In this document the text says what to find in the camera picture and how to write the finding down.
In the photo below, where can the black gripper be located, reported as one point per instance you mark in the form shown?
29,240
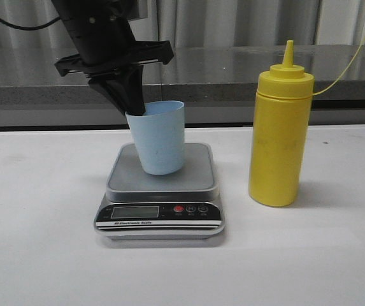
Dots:
107,49

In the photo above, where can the light blue plastic cup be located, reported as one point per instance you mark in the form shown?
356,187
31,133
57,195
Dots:
159,136

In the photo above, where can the yellow squeeze bottle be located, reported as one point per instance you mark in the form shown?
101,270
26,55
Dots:
282,111

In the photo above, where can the silver digital kitchen scale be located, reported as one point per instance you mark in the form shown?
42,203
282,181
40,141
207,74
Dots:
184,205

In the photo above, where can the dark grey granite counter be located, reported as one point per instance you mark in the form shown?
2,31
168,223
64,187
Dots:
217,86

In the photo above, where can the grey curtain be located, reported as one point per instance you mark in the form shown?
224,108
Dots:
31,24

